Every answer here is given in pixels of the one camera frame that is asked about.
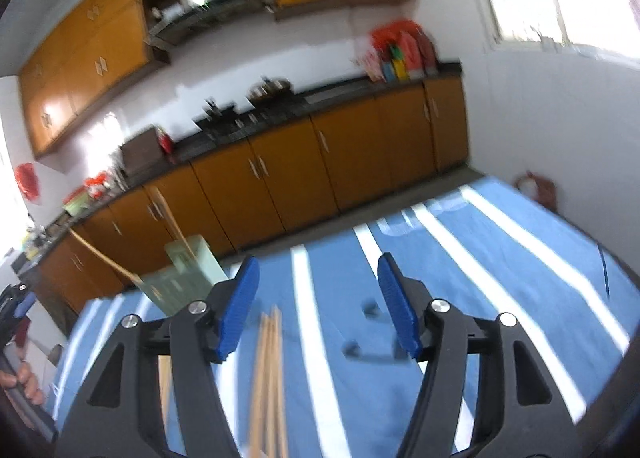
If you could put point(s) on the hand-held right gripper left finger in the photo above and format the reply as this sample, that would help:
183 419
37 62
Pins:
240 308

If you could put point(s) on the gas stove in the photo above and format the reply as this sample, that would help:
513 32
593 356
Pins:
245 123

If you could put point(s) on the pile of red bags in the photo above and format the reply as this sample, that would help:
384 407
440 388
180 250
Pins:
400 48

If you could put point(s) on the red bags beside basin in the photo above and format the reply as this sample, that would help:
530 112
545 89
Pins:
97 185

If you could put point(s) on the red bottle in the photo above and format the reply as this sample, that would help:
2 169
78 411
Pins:
165 142

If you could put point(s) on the brown cutting board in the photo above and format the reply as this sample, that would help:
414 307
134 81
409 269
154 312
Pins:
142 153

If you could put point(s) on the person's left hand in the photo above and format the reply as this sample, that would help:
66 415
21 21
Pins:
27 380

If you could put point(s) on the blue white striped tablecloth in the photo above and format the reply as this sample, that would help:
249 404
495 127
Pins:
475 288

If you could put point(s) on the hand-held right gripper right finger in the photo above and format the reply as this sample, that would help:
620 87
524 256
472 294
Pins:
397 308

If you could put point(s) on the green perforated chopstick holder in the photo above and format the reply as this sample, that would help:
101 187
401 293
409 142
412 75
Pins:
190 273

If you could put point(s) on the black wok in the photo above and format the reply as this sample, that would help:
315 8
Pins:
215 113

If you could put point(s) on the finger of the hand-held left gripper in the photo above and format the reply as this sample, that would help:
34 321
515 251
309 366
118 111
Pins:
15 305

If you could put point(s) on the black kitchen countertop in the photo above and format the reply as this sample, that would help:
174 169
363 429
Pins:
295 105

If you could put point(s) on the wok with lid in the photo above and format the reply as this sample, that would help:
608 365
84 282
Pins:
270 90

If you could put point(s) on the green basin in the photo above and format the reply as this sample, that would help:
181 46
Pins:
77 205

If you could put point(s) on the wooden chopstick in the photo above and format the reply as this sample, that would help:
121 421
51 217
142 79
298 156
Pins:
172 223
257 403
100 254
281 413
165 388
270 373

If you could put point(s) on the red plastic bag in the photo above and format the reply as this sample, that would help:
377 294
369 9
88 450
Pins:
27 180

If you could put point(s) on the wide wooden wall cabinet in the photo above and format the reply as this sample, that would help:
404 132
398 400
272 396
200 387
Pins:
85 63

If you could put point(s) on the reddish brown object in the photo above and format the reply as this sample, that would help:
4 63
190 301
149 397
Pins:
537 188

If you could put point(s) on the wooden lower kitchen cabinets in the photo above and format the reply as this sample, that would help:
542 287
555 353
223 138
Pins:
300 163

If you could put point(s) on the steel range hood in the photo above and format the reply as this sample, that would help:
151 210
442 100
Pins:
200 23

